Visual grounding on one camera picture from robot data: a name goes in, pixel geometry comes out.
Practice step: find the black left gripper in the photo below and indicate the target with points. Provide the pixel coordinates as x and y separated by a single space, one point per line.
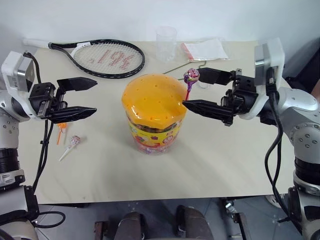
42 96

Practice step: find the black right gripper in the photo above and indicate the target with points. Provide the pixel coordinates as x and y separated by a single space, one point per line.
243 95

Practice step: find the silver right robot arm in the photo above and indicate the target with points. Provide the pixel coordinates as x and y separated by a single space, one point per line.
300 120

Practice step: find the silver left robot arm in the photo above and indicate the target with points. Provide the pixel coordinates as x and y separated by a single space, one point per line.
8 120

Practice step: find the lollipop jar with orange lid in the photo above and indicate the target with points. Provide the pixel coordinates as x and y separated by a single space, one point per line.
153 110

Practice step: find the small clear glass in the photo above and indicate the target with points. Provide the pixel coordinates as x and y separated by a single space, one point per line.
204 86

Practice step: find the pink lollipop with red stick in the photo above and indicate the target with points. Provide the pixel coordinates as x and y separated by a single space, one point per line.
191 76

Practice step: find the orange lollipop with orange stick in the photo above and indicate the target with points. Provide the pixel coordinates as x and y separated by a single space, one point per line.
61 130

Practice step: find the clear zip bag with papers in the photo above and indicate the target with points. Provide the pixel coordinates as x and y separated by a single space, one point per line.
207 48

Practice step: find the white lollipop with white stick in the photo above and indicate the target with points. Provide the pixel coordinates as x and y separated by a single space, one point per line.
72 143

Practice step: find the black tennis racket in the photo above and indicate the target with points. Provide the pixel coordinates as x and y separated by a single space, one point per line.
110 58

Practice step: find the clear plastic cup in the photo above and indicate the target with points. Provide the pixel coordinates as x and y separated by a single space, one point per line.
166 45

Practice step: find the dark rounded shape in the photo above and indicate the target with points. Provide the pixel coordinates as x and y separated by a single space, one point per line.
132 225
192 222

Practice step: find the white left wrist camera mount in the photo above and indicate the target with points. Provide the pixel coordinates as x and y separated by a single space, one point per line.
11 67

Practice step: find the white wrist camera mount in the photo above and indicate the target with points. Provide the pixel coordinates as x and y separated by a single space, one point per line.
273 53
11 67

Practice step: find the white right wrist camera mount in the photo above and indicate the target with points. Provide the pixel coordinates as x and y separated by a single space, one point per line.
273 53

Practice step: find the black table frame bracket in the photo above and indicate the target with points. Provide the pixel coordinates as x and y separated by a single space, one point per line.
237 220
100 231

